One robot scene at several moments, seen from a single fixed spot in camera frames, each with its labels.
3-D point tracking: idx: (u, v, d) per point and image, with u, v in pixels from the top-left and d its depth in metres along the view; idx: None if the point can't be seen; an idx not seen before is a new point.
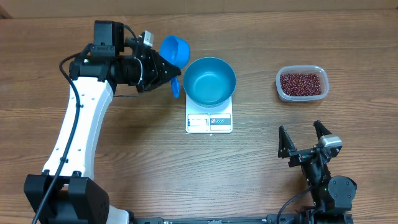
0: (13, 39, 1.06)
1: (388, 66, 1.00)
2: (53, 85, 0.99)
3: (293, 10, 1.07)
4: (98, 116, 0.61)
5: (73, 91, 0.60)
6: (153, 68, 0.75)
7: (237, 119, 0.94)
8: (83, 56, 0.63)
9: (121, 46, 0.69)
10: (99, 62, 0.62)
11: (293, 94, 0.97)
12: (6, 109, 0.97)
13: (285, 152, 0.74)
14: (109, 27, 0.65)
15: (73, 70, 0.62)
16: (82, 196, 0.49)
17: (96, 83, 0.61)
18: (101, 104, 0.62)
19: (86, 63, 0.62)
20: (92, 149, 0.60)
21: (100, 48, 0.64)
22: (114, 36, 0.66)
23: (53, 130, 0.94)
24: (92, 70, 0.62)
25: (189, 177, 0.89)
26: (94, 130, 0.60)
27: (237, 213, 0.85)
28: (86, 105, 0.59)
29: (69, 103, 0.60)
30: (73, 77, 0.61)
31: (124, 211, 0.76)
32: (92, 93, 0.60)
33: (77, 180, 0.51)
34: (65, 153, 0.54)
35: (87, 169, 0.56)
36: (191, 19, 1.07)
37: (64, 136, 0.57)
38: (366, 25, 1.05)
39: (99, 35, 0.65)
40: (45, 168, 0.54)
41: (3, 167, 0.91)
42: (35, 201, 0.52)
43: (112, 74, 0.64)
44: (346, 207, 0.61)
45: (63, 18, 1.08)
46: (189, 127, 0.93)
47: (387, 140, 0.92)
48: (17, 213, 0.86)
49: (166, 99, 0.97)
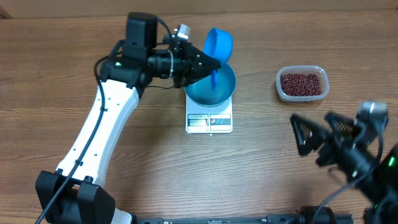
0: (13, 39, 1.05)
1: (388, 66, 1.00)
2: (53, 85, 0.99)
3: (293, 11, 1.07)
4: (119, 123, 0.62)
5: (100, 93, 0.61)
6: (183, 58, 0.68)
7: (237, 119, 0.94)
8: (115, 58, 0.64)
9: (153, 42, 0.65)
10: (130, 67, 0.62)
11: (293, 94, 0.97)
12: (6, 109, 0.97)
13: (319, 138, 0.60)
14: (142, 25, 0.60)
15: (104, 71, 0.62)
16: (88, 200, 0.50)
17: (124, 88, 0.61)
18: (124, 111, 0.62)
19: (117, 66, 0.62)
20: (108, 155, 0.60)
21: (132, 48, 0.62)
22: (147, 35, 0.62)
23: (53, 130, 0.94)
24: (122, 74, 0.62)
25: (189, 177, 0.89)
26: (113, 137, 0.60)
27: (237, 213, 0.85)
28: (110, 109, 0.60)
29: (94, 104, 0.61)
30: (102, 79, 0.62)
31: (128, 214, 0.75)
32: (118, 99, 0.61)
33: (88, 186, 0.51)
34: (81, 156, 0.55)
35: (99, 176, 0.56)
36: (192, 19, 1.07)
37: (84, 137, 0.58)
38: (366, 25, 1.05)
39: (131, 35, 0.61)
40: (59, 167, 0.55)
41: (3, 167, 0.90)
42: (45, 197, 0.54)
43: (142, 81, 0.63)
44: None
45: (63, 18, 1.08)
46: (189, 127, 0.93)
47: (387, 140, 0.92)
48: (17, 213, 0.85)
49: (166, 99, 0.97)
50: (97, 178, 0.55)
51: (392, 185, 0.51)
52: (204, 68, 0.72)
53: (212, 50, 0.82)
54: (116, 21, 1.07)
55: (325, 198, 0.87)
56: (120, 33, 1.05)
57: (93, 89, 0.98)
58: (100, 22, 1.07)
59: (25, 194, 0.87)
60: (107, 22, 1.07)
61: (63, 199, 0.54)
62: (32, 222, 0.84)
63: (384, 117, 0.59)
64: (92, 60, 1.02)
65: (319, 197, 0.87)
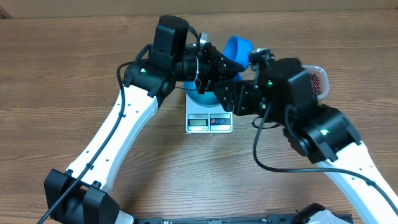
0: (13, 38, 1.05)
1: (388, 66, 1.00)
2: (53, 85, 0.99)
3: (293, 11, 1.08)
4: (134, 130, 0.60)
5: (120, 98, 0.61)
6: (209, 60, 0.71)
7: (237, 119, 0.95)
8: (142, 65, 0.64)
9: (180, 49, 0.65)
10: (155, 75, 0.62)
11: None
12: (6, 109, 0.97)
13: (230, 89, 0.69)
14: (170, 33, 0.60)
15: (129, 76, 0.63)
16: (94, 206, 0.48)
17: (144, 96, 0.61)
18: (141, 119, 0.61)
19: (142, 73, 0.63)
20: (119, 162, 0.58)
21: (158, 55, 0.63)
22: (175, 43, 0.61)
23: (52, 130, 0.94)
24: (145, 81, 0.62)
25: (189, 177, 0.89)
26: (127, 144, 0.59)
27: (237, 213, 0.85)
28: (128, 116, 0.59)
29: (113, 108, 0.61)
30: (125, 83, 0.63)
31: (129, 216, 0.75)
32: (137, 106, 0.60)
33: (96, 190, 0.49)
34: (92, 159, 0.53)
35: (108, 183, 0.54)
36: (191, 18, 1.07)
37: (99, 141, 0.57)
38: (366, 25, 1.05)
39: (159, 42, 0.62)
40: (69, 168, 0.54)
41: (3, 167, 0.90)
42: (51, 195, 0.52)
43: (164, 90, 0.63)
44: (306, 74, 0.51)
45: (64, 18, 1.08)
46: (190, 127, 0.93)
47: (387, 140, 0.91)
48: (17, 213, 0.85)
49: (165, 99, 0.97)
50: (106, 184, 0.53)
51: (285, 102, 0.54)
52: (229, 70, 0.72)
53: (234, 52, 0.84)
54: (116, 21, 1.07)
55: (324, 198, 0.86)
56: (120, 33, 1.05)
57: (93, 89, 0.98)
58: (100, 21, 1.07)
59: (25, 194, 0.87)
60: (107, 22, 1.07)
61: (69, 199, 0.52)
62: (32, 222, 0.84)
63: (266, 53, 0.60)
64: (92, 60, 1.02)
65: (319, 197, 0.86)
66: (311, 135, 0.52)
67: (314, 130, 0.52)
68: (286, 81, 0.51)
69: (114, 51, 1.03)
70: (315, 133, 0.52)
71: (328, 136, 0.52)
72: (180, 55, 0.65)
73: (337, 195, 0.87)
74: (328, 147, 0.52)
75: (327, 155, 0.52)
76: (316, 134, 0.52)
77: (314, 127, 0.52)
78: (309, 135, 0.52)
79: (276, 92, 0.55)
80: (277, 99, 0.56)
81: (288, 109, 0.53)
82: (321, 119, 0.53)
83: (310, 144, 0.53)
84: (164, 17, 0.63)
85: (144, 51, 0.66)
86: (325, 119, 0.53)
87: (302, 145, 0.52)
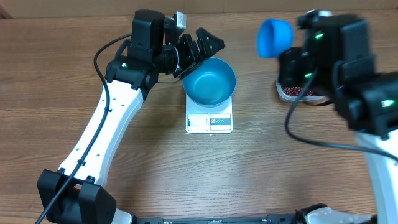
0: (13, 39, 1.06)
1: (388, 66, 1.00)
2: (53, 85, 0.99)
3: (293, 10, 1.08)
4: (122, 125, 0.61)
5: (104, 93, 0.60)
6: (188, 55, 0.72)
7: (237, 119, 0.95)
8: (122, 59, 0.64)
9: (159, 42, 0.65)
10: (136, 69, 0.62)
11: (293, 94, 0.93)
12: (6, 109, 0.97)
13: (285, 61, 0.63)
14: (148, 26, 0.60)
15: (110, 71, 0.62)
16: (89, 202, 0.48)
17: (129, 89, 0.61)
18: (128, 112, 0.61)
19: (123, 67, 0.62)
20: (111, 156, 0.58)
21: (138, 49, 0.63)
22: (153, 36, 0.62)
23: (52, 130, 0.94)
24: (128, 76, 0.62)
25: (189, 177, 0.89)
26: (116, 139, 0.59)
27: (237, 213, 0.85)
28: (114, 111, 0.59)
29: (99, 104, 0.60)
30: (108, 79, 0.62)
31: (128, 214, 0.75)
32: (123, 100, 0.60)
33: (90, 185, 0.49)
34: (84, 155, 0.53)
35: (102, 177, 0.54)
36: (191, 19, 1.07)
37: (87, 137, 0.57)
38: None
39: (137, 35, 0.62)
40: (61, 167, 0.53)
41: (3, 167, 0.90)
42: (46, 195, 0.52)
43: (147, 83, 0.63)
44: (364, 25, 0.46)
45: (63, 18, 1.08)
46: (189, 127, 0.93)
47: None
48: (17, 213, 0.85)
49: (166, 99, 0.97)
50: (99, 178, 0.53)
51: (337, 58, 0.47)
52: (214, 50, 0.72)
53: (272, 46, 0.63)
54: (116, 22, 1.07)
55: (324, 198, 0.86)
56: (120, 33, 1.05)
57: (92, 89, 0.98)
58: (100, 22, 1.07)
59: (25, 193, 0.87)
60: (107, 22, 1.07)
61: (64, 198, 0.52)
62: (31, 222, 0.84)
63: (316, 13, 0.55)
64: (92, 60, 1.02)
65: (319, 197, 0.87)
66: (367, 98, 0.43)
67: (373, 92, 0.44)
68: (339, 29, 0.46)
69: (114, 51, 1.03)
70: (373, 96, 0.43)
71: (388, 102, 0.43)
72: (159, 47, 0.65)
73: (337, 195, 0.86)
74: (384, 117, 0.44)
75: (379, 126, 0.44)
76: (375, 98, 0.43)
77: (372, 90, 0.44)
78: (365, 98, 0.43)
79: (327, 46, 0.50)
80: (326, 58, 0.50)
81: (338, 66, 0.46)
82: (380, 84, 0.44)
83: (362, 110, 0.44)
84: (140, 10, 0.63)
85: (122, 45, 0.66)
86: (384, 83, 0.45)
87: (352, 109, 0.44)
